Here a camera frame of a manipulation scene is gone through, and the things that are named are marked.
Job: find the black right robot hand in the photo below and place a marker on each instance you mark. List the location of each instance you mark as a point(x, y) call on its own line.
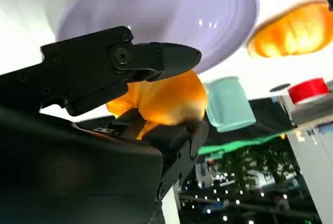
point(65, 169)

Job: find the orange white toy bread roll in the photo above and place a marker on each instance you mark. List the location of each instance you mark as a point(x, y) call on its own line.
point(291, 34)
point(169, 99)

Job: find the green cloth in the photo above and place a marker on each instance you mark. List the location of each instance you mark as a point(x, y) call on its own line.
point(234, 146)

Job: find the pale green mug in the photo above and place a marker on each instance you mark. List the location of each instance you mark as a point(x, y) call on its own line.
point(229, 107)

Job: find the lilac plate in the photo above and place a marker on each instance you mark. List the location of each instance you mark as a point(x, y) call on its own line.
point(169, 5)

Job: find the black cloth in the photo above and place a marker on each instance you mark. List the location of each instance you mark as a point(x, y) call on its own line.
point(265, 115)

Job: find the black round cap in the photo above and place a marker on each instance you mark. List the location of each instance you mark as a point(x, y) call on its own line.
point(279, 87)

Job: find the grey cabinet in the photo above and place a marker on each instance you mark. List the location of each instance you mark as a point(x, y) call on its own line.
point(312, 112)

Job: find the green foliage wall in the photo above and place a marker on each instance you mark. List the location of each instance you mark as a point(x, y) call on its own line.
point(247, 161)

